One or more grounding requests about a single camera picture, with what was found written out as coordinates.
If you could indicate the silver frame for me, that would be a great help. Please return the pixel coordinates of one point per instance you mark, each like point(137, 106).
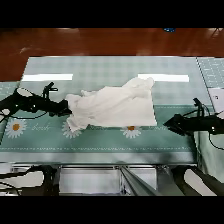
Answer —
point(110, 180)

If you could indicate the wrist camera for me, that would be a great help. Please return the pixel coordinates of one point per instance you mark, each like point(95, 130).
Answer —
point(48, 90)
point(198, 106)

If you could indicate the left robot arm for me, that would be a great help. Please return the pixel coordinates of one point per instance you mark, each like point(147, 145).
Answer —
point(20, 101)

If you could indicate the white shirt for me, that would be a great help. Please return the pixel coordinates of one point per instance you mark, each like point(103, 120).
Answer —
point(113, 105)

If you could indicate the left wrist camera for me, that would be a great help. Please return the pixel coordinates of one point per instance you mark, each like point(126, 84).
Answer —
point(48, 90)

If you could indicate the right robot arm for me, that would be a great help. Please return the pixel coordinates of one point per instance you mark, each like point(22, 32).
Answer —
point(210, 122)

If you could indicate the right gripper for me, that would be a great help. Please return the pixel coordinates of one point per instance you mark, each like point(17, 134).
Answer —
point(177, 124)

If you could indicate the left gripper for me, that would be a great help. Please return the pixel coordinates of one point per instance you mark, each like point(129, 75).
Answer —
point(57, 107)

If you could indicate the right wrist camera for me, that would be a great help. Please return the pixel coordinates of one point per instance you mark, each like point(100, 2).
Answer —
point(198, 106)

